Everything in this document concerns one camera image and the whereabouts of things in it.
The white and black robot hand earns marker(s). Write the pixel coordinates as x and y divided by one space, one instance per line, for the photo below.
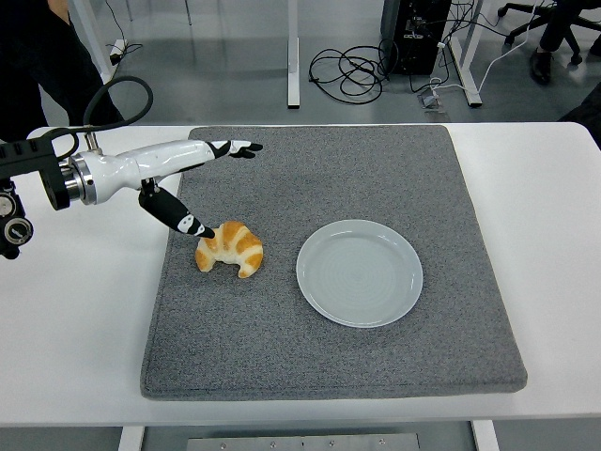
155 160

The golden croissant bread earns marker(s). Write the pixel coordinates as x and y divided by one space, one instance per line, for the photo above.
239 249

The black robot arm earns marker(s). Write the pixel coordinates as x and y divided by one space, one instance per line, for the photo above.
28 157

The light grey round plate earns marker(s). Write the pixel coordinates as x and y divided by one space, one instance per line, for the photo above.
359 272

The grey metal plate with screws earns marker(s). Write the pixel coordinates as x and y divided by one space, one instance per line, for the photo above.
305 442

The white power strip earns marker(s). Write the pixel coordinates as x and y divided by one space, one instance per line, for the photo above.
118 51

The slanted white desk leg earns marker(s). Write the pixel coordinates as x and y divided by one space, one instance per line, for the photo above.
101 56

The person in black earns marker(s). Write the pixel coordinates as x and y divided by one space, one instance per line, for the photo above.
37 56

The straight white desk leg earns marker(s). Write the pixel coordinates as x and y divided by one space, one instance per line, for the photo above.
293 70

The grey felt mat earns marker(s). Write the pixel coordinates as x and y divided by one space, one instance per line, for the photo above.
328 188

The white table leg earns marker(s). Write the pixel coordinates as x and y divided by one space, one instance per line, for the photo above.
130 439
486 439

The black computer tower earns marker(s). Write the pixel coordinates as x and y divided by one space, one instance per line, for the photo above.
413 47

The small grey floor box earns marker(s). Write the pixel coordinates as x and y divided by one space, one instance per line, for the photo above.
431 101

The white desk leg with foot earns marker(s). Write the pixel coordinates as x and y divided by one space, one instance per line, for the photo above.
472 94

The black office chair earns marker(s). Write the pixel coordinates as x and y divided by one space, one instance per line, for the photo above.
516 6

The person's leg with dark shoe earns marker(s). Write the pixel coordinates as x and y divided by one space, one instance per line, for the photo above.
540 63

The black fabric object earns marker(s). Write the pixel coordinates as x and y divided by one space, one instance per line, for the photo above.
584 117

